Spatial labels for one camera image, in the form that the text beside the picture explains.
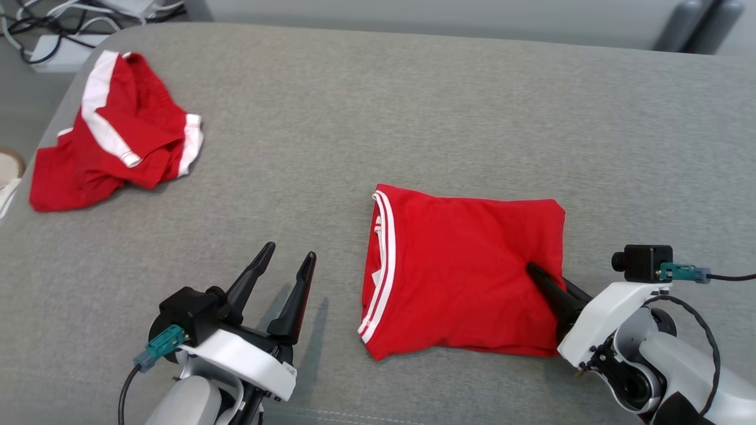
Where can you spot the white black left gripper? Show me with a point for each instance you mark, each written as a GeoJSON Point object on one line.
{"type": "Point", "coordinates": [248, 363]}

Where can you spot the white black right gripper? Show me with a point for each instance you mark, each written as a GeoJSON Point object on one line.
{"type": "Point", "coordinates": [602, 319]}

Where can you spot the red white Bulls jersey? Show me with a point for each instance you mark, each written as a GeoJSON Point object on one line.
{"type": "Point", "coordinates": [460, 271]}

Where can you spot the red shorts white stripes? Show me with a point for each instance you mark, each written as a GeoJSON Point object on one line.
{"type": "Point", "coordinates": [112, 159]}

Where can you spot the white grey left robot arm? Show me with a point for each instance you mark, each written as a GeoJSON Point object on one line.
{"type": "Point", "coordinates": [189, 401]}

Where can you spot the white power strip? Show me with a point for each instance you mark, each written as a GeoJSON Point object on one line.
{"type": "Point", "coordinates": [65, 53]}

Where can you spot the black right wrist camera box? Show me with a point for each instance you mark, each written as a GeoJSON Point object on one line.
{"type": "Point", "coordinates": [644, 262]}

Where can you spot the grey partition post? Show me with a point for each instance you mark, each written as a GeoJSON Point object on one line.
{"type": "Point", "coordinates": [676, 26]}
{"type": "Point", "coordinates": [720, 26]}

